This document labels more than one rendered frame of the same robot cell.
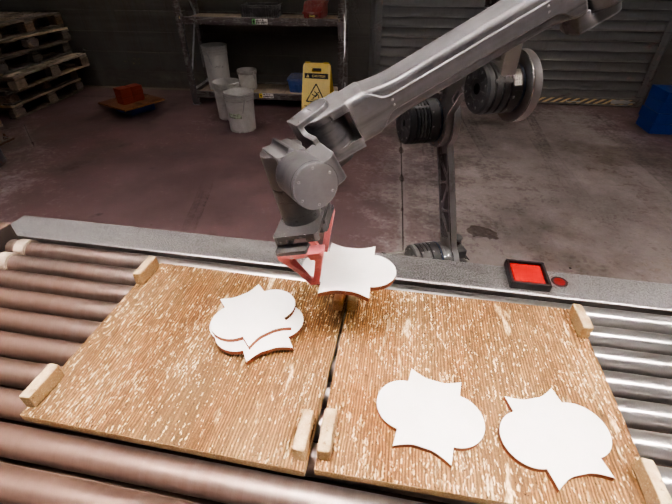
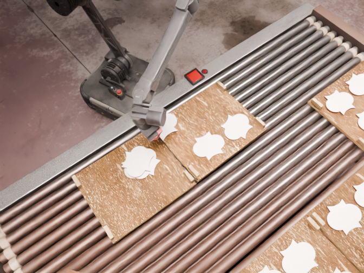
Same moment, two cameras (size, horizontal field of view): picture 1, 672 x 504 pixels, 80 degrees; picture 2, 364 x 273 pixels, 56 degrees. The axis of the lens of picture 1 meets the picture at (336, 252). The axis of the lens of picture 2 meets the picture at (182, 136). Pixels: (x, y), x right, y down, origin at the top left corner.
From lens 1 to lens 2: 0.95 m
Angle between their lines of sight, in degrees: 37
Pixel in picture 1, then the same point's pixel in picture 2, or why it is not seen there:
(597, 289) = (215, 66)
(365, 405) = (193, 157)
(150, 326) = (108, 194)
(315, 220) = not seen: hidden behind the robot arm
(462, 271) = (174, 90)
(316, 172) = (162, 116)
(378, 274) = (171, 121)
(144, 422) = (148, 212)
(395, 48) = not seen: outside the picture
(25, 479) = (136, 248)
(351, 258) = not seen: hidden behind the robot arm
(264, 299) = (134, 154)
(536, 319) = (210, 93)
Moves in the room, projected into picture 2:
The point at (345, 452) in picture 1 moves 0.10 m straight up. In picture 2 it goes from (200, 171) to (200, 161)
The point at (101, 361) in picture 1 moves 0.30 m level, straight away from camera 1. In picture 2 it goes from (111, 214) to (38, 215)
